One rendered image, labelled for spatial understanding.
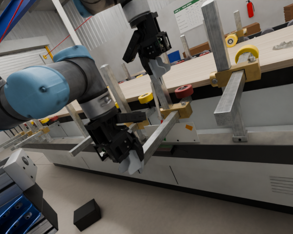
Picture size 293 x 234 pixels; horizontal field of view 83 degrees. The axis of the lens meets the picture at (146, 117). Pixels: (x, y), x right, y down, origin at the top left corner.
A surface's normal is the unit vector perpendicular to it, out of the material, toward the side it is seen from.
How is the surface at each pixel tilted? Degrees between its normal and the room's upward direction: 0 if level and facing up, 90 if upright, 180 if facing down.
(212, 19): 90
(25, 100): 90
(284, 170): 90
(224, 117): 90
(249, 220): 0
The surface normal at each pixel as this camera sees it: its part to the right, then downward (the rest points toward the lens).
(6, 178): 0.50, 0.11
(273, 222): -0.39, -0.86
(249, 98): -0.51, 0.51
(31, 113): -0.15, 0.46
